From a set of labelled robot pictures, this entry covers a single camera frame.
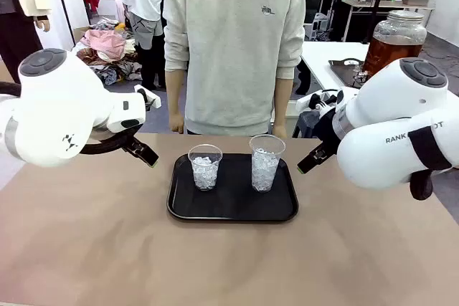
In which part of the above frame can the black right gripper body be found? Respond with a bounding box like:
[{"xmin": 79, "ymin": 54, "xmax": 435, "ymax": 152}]
[{"xmin": 314, "ymin": 104, "xmax": 347, "ymax": 156}]

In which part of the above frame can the tall clear iced cup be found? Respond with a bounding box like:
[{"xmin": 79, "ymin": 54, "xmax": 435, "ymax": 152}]
[{"xmin": 249, "ymin": 134, "xmax": 287, "ymax": 193}]

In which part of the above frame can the short clear iced cup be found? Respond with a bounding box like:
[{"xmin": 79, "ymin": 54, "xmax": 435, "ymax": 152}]
[{"xmin": 187, "ymin": 143, "xmax": 224, "ymax": 193}]

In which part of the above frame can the person's right forearm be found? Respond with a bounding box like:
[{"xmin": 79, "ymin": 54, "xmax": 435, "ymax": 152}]
[{"xmin": 165, "ymin": 68, "xmax": 188, "ymax": 116}]

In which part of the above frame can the person's left forearm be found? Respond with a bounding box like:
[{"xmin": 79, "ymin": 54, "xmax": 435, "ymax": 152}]
[{"xmin": 273, "ymin": 75, "xmax": 294, "ymax": 128}]

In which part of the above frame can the glass tea drink dispenser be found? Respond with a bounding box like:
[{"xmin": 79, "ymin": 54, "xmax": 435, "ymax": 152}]
[{"xmin": 361, "ymin": 10, "xmax": 427, "ymax": 81}]

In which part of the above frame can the person's right hand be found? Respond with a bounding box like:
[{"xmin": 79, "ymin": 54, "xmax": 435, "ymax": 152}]
[{"xmin": 168, "ymin": 111, "xmax": 186, "ymax": 134}]

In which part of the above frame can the dark grey plastic stool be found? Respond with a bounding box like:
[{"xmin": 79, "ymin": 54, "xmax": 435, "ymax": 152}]
[{"xmin": 292, "ymin": 110, "xmax": 322, "ymax": 138}]

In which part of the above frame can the dark metal tray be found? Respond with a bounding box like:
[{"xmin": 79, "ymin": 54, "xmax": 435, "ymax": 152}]
[{"xmin": 328, "ymin": 57, "xmax": 370, "ymax": 88}]

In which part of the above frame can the white side table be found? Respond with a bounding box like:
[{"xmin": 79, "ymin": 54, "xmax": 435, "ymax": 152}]
[{"xmin": 300, "ymin": 41, "xmax": 370, "ymax": 94}]

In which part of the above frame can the black plastic serving tray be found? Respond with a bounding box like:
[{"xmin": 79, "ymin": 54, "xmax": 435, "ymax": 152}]
[{"xmin": 166, "ymin": 152, "xmax": 299, "ymax": 224}]

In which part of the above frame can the grey computer case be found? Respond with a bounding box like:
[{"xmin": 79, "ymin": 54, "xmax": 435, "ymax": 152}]
[{"xmin": 310, "ymin": 11, "xmax": 331, "ymax": 42}]

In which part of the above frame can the pile of mixed clothes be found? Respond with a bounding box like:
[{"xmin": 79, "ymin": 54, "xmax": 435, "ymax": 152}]
[{"xmin": 73, "ymin": 19, "xmax": 144, "ymax": 87}]

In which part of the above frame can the person in grey sweatshirt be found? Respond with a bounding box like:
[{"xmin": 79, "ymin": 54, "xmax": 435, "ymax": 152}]
[{"xmin": 163, "ymin": 0, "xmax": 306, "ymax": 137}]

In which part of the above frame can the background work desk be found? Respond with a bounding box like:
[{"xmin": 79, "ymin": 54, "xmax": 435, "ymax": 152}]
[{"xmin": 322, "ymin": 0, "xmax": 437, "ymax": 42}]

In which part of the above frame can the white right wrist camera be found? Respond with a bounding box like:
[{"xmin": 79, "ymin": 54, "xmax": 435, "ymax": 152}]
[{"xmin": 295, "ymin": 89, "xmax": 347, "ymax": 113}]

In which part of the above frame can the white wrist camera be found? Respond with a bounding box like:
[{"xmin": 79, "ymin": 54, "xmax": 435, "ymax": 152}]
[
  {"xmin": 295, "ymin": 89, "xmax": 347, "ymax": 113},
  {"xmin": 134, "ymin": 84, "xmax": 161, "ymax": 110}
]

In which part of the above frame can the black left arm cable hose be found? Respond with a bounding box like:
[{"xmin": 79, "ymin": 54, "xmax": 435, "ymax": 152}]
[{"xmin": 0, "ymin": 82, "xmax": 139, "ymax": 156}]

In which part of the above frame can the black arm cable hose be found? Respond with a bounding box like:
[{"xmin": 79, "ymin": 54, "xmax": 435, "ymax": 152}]
[
  {"xmin": 0, "ymin": 82, "xmax": 139, "ymax": 156},
  {"xmin": 408, "ymin": 126, "xmax": 453, "ymax": 201}
]

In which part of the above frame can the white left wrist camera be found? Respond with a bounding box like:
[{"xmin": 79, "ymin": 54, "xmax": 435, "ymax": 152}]
[{"xmin": 134, "ymin": 84, "xmax": 161, "ymax": 110}]

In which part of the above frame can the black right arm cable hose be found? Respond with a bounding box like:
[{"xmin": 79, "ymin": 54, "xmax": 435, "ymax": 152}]
[{"xmin": 408, "ymin": 126, "xmax": 453, "ymax": 201}]

